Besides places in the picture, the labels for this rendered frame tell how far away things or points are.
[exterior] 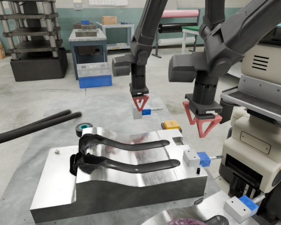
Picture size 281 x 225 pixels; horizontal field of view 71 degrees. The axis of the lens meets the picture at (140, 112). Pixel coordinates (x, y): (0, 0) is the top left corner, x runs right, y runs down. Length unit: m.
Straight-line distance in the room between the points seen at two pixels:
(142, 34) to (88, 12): 6.27
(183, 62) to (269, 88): 0.41
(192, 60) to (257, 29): 0.14
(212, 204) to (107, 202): 0.29
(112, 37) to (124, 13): 0.85
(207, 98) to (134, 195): 0.34
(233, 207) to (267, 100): 0.40
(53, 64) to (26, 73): 0.56
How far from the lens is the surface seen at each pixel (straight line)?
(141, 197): 0.63
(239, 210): 0.60
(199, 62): 0.49
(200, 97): 0.54
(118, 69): 0.74
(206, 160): 0.67
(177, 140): 0.79
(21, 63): 4.58
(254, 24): 0.43
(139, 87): 0.78
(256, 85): 0.83
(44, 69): 4.52
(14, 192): 0.80
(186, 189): 0.66
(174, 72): 0.49
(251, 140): 0.94
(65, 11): 6.95
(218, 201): 0.64
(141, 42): 0.69
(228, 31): 0.45
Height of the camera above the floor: 1.33
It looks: 28 degrees down
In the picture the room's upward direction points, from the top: straight up
